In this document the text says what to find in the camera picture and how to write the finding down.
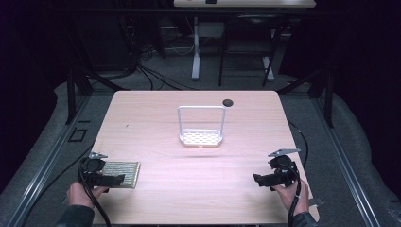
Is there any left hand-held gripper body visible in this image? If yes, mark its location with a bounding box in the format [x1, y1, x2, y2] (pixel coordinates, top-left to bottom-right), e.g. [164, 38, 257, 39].
[78, 151, 109, 189]

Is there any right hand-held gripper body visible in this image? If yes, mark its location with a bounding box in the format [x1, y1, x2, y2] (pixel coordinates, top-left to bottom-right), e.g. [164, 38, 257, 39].
[267, 148, 302, 188]

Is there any white sponge rack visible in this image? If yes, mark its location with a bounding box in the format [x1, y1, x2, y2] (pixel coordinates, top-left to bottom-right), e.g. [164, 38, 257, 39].
[177, 105, 227, 148]

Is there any person's right hand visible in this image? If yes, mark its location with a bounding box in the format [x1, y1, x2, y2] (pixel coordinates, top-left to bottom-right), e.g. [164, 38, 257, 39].
[271, 179, 312, 217]

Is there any person's left hand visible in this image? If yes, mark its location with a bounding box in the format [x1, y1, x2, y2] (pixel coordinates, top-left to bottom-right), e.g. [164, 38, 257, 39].
[66, 182, 109, 209]

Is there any black metal stand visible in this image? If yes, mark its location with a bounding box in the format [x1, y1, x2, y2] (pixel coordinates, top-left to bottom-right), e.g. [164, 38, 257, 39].
[63, 66, 131, 126]
[276, 66, 336, 129]

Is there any black chair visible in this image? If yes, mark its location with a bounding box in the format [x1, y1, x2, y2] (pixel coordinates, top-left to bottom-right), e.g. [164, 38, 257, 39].
[218, 13, 287, 88]

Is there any white desk leg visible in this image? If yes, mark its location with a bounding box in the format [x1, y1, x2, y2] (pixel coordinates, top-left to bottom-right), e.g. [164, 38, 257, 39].
[191, 16, 201, 81]

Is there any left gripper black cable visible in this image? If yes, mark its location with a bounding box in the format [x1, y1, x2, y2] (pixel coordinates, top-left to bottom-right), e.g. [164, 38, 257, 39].
[77, 156, 113, 227]

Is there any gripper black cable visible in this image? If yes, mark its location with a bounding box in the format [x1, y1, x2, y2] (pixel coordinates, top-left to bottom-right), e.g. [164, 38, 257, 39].
[278, 162, 303, 227]
[77, 156, 113, 227]

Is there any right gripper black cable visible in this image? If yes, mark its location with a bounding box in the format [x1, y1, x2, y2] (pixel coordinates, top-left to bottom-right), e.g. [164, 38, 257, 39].
[278, 162, 303, 227]

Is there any thin black cable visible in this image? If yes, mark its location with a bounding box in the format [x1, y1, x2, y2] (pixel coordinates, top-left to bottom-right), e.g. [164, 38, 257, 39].
[287, 120, 310, 168]

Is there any metal floor rail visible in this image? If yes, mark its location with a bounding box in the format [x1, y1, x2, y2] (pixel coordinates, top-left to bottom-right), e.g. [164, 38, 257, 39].
[5, 94, 93, 227]
[309, 96, 385, 227]

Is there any metal table bracket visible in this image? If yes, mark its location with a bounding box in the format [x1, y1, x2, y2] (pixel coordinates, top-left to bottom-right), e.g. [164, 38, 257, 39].
[307, 197, 326, 208]

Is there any bundle of floor cables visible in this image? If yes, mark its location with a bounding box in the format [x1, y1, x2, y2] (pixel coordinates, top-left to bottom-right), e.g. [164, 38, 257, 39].
[118, 15, 197, 92]

